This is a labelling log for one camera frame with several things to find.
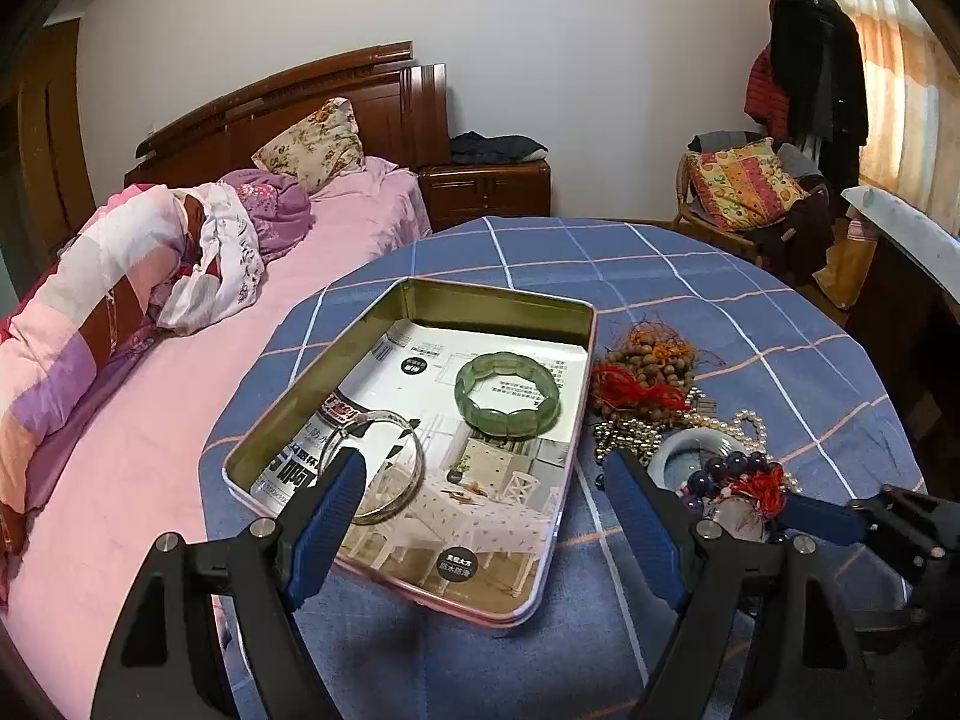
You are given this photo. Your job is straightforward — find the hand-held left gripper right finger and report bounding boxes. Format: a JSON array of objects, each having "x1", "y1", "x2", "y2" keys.
[{"x1": 602, "y1": 448, "x2": 878, "y2": 720}]

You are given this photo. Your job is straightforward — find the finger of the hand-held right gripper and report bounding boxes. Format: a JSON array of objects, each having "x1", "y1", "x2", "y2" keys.
[{"x1": 785, "y1": 486, "x2": 960, "y2": 593}]

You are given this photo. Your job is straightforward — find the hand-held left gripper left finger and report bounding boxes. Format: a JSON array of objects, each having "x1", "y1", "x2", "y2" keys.
[{"x1": 90, "y1": 446, "x2": 368, "y2": 720}]

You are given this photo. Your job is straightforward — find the white jade bangle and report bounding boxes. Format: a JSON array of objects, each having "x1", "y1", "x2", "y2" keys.
[{"x1": 649, "y1": 427, "x2": 751, "y2": 500}]

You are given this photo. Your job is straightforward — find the purple bead bracelet red cord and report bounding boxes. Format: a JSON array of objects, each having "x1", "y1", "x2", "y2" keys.
[{"x1": 675, "y1": 450, "x2": 800, "y2": 541}]

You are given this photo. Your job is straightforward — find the clear glass bangle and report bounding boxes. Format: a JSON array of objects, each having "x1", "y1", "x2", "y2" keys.
[{"x1": 319, "y1": 409, "x2": 426, "y2": 526}]

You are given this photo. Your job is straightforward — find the rectangular metal tin tray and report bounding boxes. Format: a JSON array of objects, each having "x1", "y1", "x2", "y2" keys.
[{"x1": 223, "y1": 277, "x2": 599, "y2": 627}]

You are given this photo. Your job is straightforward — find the printed paper leaflet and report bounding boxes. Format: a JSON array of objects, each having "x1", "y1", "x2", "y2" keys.
[{"x1": 251, "y1": 319, "x2": 590, "y2": 601}]

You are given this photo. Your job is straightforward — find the bed with pink sheet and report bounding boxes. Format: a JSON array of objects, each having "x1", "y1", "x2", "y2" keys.
[{"x1": 0, "y1": 157, "x2": 432, "y2": 691}]

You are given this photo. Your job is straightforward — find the dark wooden desk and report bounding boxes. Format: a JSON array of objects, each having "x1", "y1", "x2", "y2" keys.
[{"x1": 847, "y1": 225, "x2": 960, "y2": 428}]

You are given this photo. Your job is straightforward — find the blue plaid tablecloth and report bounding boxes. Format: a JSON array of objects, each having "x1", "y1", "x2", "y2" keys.
[{"x1": 201, "y1": 216, "x2": 927, "y2": 720}]

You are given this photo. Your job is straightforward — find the yellow bag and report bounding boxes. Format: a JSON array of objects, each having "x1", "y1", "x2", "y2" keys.
[{"x1": 814, "y1": 217, "x2": 878, "y2": 308}]

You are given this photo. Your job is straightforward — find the white printed cloth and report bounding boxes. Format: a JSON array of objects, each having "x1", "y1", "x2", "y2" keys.
[{"x1": 154, "y1": 184, "x2": 265, "y2": 335}]

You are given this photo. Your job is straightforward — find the dark brown garment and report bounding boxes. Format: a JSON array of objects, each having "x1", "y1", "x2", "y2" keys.
[{"x1": 750, "y1": 187, "x2": 833, "y2": 278}]

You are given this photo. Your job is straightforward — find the rattan chair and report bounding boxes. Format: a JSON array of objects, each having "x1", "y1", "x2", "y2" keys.
[{"x1": 671, "y1": 150, "x2": 826, "y2": 271}]

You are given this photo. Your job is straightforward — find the purple blanket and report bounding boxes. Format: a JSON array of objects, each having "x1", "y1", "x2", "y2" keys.
[{"x1": 217, "y1": 169, "x2": 312, "y2": 263}]

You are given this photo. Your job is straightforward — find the white board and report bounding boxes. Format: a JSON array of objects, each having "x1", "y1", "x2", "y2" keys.
[{"x1": 840, "y1": 186, "x2": 960, "y2": 290}]

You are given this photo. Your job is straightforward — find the pink patchwork quilt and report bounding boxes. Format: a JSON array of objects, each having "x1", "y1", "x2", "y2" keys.
[{"x1": 0, "y1": 184, "x2": 203, "y2": 556}]

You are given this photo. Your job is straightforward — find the colourful patterned cushion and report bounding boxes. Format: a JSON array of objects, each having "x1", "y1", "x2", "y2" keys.
[{"x1": 686, "y1": 139, "x2": 809, "y2": 232}]

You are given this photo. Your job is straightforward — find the wooden nightstand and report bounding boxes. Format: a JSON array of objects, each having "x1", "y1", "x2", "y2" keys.
[{"x1": 418, "y1": 157, "x2": 552, "y2": 233}]

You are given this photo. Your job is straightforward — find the floral pillow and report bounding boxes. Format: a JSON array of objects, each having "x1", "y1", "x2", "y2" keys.
[{"x1": 251, "y1": 97, "x2": 366, "y2": 192}]

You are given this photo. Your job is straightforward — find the grey folded clothes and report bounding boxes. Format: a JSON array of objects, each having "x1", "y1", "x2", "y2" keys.
[{"x1": 690, "y1": 131, "x2": 773, "y2": 155}]

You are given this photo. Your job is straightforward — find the dark folded clothes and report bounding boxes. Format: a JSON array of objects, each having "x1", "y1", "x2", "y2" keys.
[{"x1": 448, "y1": 131, "x2": 550, "y2": 164}]

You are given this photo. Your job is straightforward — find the wooden bed headboard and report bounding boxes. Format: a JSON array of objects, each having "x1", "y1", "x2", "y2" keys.
[{"x1": 124, "y1": 41, "x2": 451, "y2": 188}]

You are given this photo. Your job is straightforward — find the red hanging jacket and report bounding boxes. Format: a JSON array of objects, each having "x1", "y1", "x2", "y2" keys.
[{"x1": 744, "y1": 45, "x2": 796, "y2": 140}]

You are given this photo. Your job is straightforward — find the black hanging coat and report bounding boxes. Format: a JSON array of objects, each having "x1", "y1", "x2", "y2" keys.
[{"x1": 769, "y1": 0, "x2": 871, "y2": 166}]

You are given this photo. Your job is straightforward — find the beige patterned curtain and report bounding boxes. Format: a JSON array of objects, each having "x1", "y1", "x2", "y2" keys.
[{"x1": 814, "y1": 0, "x2": 960, "y2": 233}]

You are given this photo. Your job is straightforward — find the wooden wardrobe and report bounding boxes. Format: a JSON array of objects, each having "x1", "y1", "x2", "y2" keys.
[{"x1": 0, "y1": 19, "x2": 98, "y2": 256}]

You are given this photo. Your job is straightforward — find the wooden bead string red cord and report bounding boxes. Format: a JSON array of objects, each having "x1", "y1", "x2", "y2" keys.
[{"x1": 589, "y1": 360, "x2": 695, "y2": 425}]

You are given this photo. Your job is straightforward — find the pearl necklace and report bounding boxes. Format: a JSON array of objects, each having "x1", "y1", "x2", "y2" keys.
[{"x1": 697, "y1": 409, "x2": 770, "y2": 458}]

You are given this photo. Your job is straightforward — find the green jade bracelet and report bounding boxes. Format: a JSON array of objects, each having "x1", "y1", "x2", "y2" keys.
[{"x1": 454, "y1": 352, "x2": 562, "y2": 440}]

